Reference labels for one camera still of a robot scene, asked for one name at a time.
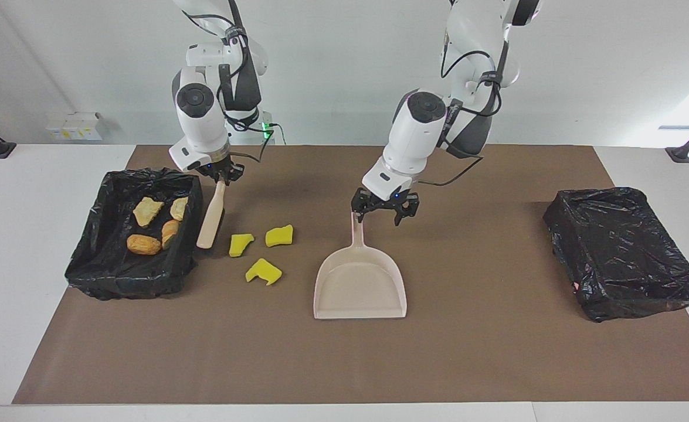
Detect beige hand brush black bristles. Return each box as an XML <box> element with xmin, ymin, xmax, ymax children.
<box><xmin>196</xmin><ymin>179</ymin><xmax>228</xmax><ymax>250</ymax></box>

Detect brown table mat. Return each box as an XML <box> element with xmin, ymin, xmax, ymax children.
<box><xmin>11</xmin><ymin>145</ymin><xmax>689</xmax><ymax>405</ymax></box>

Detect orange striped bread piece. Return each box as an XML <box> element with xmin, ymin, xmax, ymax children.
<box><xmin>161</xmin><ymin>220</ymin><xmax>181</xmax><ymax>250</ymax></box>

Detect yellow sponge piece blocky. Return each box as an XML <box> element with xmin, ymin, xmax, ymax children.
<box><xmin>265</xmin><ymin>224</ymin><xmax>294</xmax><ymax>248</ymax></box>

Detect beige plastic dustpan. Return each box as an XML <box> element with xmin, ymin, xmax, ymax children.
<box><xmin>313</xmin><ymin>211</ymin><xmax>408</xmax><ymax>320</ymax></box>

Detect white wall socket box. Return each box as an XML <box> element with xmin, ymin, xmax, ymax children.
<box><xmin>46</xmin><ymin>111</ymin><xmax>103</xmax><ymax>141</ymax></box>

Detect yellow sponge piece notched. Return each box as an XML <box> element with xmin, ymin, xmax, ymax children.
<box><xmin>229</xmin><ymin>233</ymin><xmax>255</xmax><ymax>258</ymax></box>

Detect pale yellow bread chunk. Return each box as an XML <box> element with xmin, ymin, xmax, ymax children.
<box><xmin>132</xmin><ymin>197</ymin><xmax>165</xmax><ymax>229</ymax></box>

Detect black bag lined bin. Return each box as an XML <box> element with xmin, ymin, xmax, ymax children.
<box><xmin>65</xmin><ymin>168</ymin><xmax>204</xmax><ymax>301</ymax></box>

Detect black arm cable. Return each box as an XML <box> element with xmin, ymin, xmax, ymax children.
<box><xmin>215</xmin><ymin>0</ymin><xmax>279</xmax><ymax>172</ymax></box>
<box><xmin>418</xmin><ymin>50</ymin><xmax>504</xmax><ymax>188</ymax></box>

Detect black bag bin pink spot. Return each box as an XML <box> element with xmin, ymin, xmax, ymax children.
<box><xmin>542</xmin><ymin>186</ymin><xmax>689</xmax><ymax>323</ymax></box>

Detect brown oval bread piece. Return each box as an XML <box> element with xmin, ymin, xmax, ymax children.
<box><xmin>126</xmin><ymin>234</ymin><xmax>162</xmax><ymax>256</ymax></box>

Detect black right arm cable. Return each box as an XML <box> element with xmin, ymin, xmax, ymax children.
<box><xmin>215</xmin><ymin>0</ymin><xmax>279</xmax><ymax>172</ymax></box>

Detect yellow sponge piece large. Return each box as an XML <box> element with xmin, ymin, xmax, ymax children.
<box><xmin>245</xmin><ymin>258</ymin><xmax>283</xmax><ymax>286</ymax></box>

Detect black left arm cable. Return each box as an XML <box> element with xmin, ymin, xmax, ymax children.
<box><xmin>418</xmin><ymin>50</ymin><xmax>504</xmax><ymax>188</ymax></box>

